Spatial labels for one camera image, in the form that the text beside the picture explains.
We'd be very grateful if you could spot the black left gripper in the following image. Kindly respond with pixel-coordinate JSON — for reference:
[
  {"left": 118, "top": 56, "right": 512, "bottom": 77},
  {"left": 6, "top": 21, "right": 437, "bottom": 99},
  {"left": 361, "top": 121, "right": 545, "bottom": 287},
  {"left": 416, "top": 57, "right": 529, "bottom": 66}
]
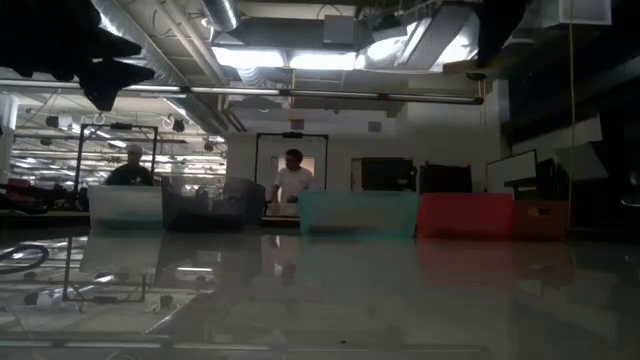
[{"left": 0, "top": 0, "right": 155, "bottom": 112}]

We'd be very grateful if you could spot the person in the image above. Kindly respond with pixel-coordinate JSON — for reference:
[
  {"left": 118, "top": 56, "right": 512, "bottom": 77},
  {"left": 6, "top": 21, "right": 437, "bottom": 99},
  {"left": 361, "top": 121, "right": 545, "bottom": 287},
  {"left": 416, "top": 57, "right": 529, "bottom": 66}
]
[
  {"left": 269, "top": 148, "right": 316, "bottom": 217},
  {"left": 103, "top": 143, "right": 154, "bottom": 187}
]

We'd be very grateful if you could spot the whiteboard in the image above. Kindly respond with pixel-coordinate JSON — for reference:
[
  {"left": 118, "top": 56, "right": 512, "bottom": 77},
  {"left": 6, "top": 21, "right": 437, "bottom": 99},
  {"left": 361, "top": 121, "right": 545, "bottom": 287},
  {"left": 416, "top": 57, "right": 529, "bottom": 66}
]
[{"left": 485, "top": 148, "right": 539, "bottom": 195}]

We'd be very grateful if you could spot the clear plastic bin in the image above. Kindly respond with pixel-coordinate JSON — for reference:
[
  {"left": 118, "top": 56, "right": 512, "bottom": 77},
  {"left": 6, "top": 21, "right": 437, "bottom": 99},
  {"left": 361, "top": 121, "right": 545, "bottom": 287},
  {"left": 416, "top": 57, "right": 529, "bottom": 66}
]
[{"left": 87, "top": 184, "right": 165, "bottom": 231}]

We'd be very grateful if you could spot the black monitor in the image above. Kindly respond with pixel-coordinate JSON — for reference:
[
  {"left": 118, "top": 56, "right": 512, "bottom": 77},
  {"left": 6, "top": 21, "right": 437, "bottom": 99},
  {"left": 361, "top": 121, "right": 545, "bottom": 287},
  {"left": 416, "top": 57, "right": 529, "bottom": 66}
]
[
  {"left": 419, "top": 163, "right": 474, "bottom": 195},
  {"left": 360, "top": 157, "right": 416, "bottom": 193}
]

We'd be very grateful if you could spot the grey translucent plastic bin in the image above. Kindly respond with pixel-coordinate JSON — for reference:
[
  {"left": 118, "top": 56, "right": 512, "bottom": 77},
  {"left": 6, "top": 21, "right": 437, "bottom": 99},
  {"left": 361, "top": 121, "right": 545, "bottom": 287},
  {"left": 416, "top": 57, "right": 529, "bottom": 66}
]
[{"left": 160, "top": 175, "right": 267, "bottom": 233}]

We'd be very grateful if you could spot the silver horizontal bar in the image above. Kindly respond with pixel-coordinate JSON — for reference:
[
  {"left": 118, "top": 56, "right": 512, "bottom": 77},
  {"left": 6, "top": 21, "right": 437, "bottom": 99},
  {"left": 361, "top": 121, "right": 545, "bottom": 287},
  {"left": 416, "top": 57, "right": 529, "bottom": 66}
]
[{"left": 0, "top": 79, "right": 485, "bottom": 106}]

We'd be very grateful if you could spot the ceiling light panel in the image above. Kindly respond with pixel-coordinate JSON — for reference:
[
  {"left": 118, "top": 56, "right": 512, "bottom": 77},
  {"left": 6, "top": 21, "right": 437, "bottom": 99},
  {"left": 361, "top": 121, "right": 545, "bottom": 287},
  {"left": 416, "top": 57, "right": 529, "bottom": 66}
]
[{"left": 212, "top": 47, "right": 359, "bottom": 71}]

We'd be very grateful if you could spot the pink plastic bin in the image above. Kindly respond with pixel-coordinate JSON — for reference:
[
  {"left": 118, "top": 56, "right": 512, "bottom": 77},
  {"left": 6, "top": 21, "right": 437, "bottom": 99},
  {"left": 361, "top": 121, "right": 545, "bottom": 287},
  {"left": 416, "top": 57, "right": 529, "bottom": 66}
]
[{"left": 416, "top": 193, "right": 516, "bottom": 240}]

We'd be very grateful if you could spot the orange plastic bin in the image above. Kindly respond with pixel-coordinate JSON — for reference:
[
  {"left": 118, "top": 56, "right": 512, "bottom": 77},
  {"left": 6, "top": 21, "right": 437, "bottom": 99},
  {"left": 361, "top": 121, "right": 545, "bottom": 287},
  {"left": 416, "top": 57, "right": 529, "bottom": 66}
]
[{"left": 509, "top": 199, "right": 571, "bottom": 242}]

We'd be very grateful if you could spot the teal plastic bin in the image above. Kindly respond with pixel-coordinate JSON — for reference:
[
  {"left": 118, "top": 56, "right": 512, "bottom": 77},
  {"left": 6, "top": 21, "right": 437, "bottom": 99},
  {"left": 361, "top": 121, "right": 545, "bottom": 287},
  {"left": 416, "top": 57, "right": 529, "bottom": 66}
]
[{"left": 298, "top": 191, "right": 420, "bottom": 239}]

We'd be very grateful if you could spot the white plastic table sheet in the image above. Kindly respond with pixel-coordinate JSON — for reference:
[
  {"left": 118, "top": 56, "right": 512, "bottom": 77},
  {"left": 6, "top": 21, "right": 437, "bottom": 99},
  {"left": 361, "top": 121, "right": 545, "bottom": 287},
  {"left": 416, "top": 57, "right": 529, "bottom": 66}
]
[{"left": 0, "top": 227, "right": 640, "bottom": 360}]

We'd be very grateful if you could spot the silver ceiling duct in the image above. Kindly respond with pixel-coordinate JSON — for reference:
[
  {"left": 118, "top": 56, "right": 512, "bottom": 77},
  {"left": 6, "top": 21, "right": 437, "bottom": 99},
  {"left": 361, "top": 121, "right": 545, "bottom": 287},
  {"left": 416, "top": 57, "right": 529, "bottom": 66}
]
[{"left": 89, "top": 0, "right": 241, "bottom": 136}]

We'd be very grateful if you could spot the black cable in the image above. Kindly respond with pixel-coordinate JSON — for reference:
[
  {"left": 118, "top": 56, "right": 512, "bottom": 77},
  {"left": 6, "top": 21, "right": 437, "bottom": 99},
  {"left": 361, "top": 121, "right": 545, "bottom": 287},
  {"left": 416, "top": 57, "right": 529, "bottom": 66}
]
[{"left": 0, "top": 243, "right": 51, "bottom": 275}]

